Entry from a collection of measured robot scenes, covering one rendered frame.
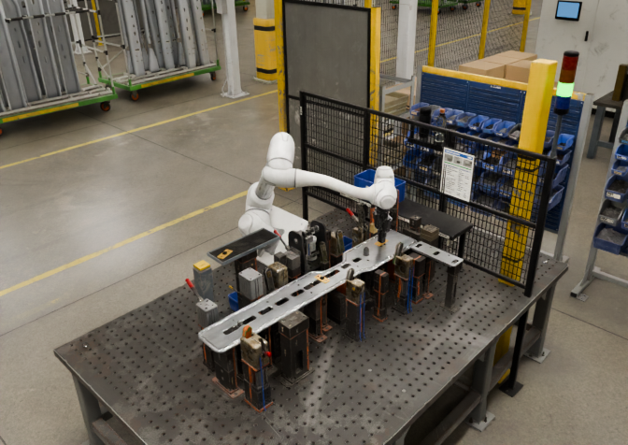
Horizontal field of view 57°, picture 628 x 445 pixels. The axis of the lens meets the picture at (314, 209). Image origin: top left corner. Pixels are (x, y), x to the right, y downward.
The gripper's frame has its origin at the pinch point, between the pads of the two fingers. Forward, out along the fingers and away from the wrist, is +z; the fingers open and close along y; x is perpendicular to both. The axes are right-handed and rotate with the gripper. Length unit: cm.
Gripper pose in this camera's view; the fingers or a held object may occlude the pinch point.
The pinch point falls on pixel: (381, 236)
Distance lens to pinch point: 324.7
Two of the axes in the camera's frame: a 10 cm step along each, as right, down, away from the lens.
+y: 6.9, 3.1, -6.5
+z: 0.2, 8.9, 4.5
